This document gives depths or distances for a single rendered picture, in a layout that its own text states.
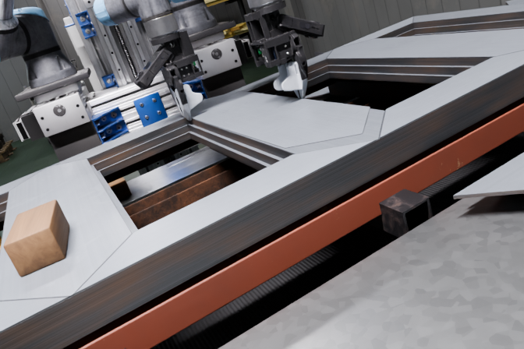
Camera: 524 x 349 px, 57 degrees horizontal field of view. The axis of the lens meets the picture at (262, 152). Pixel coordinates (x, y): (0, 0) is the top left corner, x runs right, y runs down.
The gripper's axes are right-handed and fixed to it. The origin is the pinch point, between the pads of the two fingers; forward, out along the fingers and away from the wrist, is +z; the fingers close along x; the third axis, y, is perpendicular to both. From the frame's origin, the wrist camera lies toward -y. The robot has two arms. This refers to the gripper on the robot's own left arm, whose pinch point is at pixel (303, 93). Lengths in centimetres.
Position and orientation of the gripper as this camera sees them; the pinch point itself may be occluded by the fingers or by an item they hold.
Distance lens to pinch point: 105.9
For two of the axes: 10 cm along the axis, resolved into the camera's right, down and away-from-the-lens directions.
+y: -8.5, 4.1, -3.4
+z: 3.0, 9.0, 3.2
